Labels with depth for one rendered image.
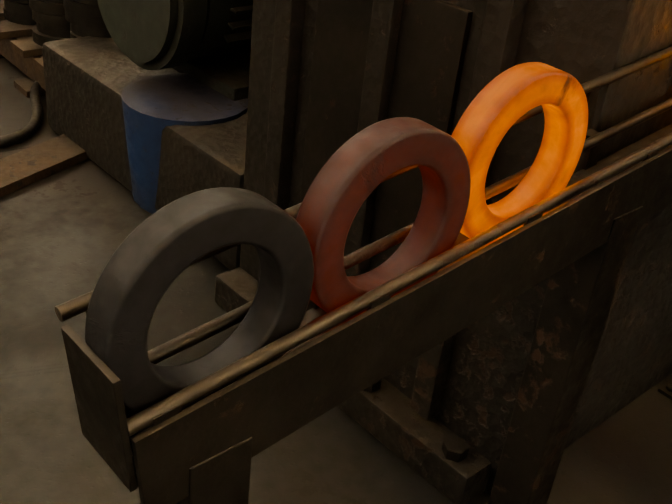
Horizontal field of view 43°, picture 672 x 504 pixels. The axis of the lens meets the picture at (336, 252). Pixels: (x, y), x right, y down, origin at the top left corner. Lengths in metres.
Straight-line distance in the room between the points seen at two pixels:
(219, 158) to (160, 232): 1.24
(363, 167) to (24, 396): 1.04
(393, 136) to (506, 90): 0.16
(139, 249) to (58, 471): 0.90
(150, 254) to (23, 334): 1.17
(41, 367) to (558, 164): 1.05
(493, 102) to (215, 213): 0.31
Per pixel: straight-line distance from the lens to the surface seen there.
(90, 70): 2.26
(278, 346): 0.67
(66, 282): 1.87
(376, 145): 0.68
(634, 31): 1.09
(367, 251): 0.79
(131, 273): 0.58
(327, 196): 0.67
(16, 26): 2.93
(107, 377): 0.59
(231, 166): 1.78
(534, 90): 0.82
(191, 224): 0.58
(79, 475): 1.45
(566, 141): 0.91
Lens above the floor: 1.03
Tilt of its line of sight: 31 degrees down
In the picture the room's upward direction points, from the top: 7 degrees clockwise
